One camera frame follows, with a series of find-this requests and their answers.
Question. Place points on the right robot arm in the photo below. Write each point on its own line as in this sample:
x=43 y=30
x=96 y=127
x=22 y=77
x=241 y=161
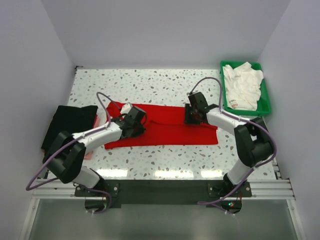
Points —
x=254 y=144

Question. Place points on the red t-shirt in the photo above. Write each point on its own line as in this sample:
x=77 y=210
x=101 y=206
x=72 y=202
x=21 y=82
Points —
x=165 y=126

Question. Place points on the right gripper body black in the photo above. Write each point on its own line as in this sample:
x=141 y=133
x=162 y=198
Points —
x=190 y=116

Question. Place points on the white t-shirt in bin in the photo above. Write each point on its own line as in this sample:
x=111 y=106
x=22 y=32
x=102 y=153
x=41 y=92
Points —
x=242 y=86

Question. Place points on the black folded t-shirt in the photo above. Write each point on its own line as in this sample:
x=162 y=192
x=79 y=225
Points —
x=71 y=119

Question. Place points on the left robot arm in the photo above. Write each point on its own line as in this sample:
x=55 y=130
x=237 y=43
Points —
x=65 y=156

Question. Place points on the pink folded t-shirt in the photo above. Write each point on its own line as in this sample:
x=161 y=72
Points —
x=96 y=124

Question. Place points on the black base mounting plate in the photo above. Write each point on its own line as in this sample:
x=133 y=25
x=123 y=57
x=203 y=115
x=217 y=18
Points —
x=116 y=193

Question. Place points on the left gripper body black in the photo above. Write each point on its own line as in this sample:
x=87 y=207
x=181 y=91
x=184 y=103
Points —
x=139 y=129

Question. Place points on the aluminium frame rail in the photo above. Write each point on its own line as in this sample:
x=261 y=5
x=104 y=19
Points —
x=193 y=164

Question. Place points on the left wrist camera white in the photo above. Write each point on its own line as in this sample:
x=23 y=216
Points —
x=126 y=108

